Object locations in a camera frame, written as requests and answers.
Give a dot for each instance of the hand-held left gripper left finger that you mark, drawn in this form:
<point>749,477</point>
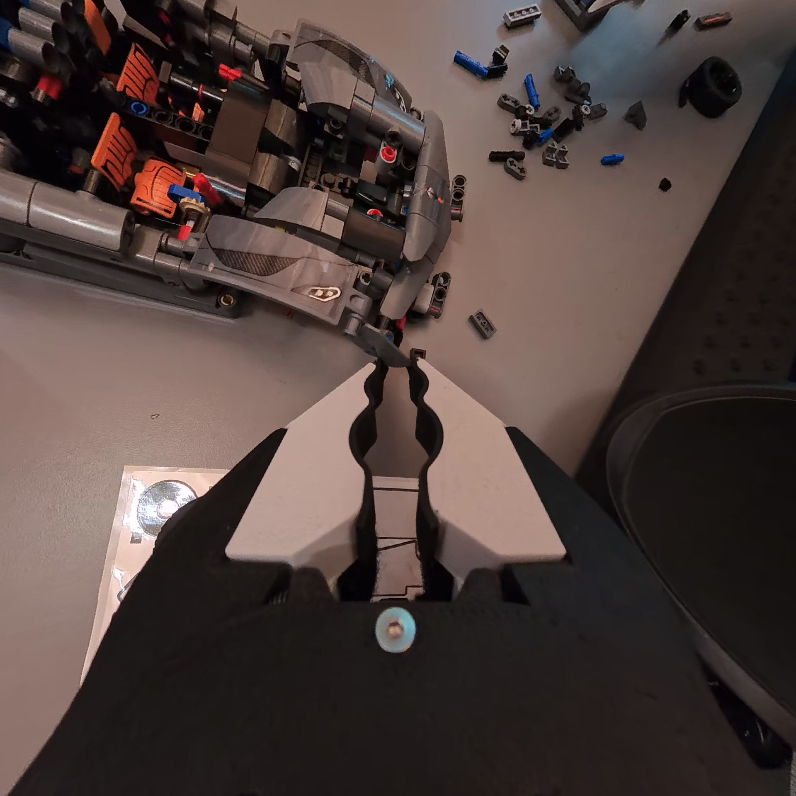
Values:
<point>298,497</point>

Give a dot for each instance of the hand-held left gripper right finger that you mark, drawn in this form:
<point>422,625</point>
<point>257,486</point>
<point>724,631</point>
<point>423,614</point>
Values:
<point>497,497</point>

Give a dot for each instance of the dark grey lego fender assembly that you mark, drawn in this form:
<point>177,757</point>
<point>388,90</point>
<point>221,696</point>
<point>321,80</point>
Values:
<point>280,261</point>

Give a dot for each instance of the grey lego car model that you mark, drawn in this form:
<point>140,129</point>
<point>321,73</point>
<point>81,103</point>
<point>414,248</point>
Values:
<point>280,155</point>

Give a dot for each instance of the lego sticker sheet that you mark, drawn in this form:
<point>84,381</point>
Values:
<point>124,553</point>

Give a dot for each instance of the grey lego axle connector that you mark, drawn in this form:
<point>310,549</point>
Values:
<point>515,169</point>

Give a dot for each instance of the cluster of small lego connectors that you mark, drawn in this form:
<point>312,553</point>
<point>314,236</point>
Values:
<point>559,124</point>

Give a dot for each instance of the grey lego slope brick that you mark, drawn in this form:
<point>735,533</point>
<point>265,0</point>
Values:
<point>635,116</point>

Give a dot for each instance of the black lego wheel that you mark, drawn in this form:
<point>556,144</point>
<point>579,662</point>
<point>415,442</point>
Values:
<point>712,87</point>

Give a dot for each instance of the short light grey lego plate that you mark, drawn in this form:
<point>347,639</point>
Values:
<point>521,17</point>

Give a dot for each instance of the black lego axle connector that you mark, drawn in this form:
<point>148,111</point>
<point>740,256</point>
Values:
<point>676,22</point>

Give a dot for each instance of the black office chair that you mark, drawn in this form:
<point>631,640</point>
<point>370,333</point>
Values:
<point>715,528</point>

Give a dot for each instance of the grey tile with orange stripe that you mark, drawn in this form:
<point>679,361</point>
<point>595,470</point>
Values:
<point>713,20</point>

